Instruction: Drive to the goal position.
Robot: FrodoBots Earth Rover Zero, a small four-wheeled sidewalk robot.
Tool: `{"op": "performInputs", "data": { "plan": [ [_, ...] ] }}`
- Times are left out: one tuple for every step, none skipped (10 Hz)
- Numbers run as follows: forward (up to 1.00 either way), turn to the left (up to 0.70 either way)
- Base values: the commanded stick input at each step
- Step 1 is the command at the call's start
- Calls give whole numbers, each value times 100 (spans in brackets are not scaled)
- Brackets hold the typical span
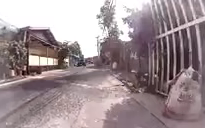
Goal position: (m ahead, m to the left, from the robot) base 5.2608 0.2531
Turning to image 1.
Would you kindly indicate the pole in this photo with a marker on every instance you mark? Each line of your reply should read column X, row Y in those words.
column 97, row 46

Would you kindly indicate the dark vehicle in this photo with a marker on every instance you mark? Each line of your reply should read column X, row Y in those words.
column 80, row 63

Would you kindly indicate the trees behind house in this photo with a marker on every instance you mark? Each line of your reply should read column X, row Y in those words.
column 70, row 50

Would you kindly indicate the tall tree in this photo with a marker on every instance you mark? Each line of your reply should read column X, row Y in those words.
column 108, row 20

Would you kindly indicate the grey asphalt road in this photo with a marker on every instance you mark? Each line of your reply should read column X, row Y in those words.
column 73, row 100

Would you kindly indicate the dark leafy tree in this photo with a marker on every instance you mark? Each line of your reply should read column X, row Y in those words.
column 141, row 30

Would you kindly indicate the wooden house with white panels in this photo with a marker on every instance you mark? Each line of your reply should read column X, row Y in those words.
column 41, row 50

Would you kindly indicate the pale concrete roadside strip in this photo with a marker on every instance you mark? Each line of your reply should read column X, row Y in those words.
column 163, row 106

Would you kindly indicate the white metal bar fence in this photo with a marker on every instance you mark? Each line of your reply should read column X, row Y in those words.
column 183, row 40

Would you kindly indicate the green bush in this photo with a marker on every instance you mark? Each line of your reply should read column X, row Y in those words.
column 16, row 55

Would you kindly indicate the pale filled sack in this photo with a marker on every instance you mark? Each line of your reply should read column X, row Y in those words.
column 184, row 96

